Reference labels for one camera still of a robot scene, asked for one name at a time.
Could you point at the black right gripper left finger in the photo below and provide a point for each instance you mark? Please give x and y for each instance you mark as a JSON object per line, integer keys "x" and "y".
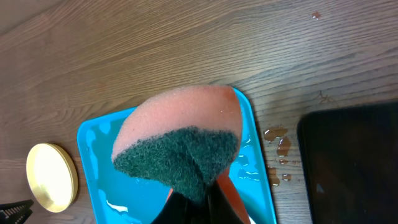
{"x": 175, "y": 211}

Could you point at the black rectangular tray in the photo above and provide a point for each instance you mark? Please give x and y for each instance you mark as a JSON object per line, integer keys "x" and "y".
{"x": 349, "y": 160}

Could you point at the yellow plate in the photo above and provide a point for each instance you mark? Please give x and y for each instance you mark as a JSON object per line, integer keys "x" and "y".
{"x": 52, "y": 176}

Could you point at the blue plastic tray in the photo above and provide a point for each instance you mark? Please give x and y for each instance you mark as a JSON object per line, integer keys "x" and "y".
{"x": 117, "y": 198}

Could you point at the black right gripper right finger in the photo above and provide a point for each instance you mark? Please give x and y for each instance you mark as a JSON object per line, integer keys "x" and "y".
{"x": 220, "y": 211}

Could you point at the orange green scrub sponge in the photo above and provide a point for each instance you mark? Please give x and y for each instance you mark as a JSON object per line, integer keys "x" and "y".
{"x": 186, "y": 139}

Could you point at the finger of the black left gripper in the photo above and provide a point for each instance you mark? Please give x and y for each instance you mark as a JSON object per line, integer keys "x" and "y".
{"x": 16, "y": 212}

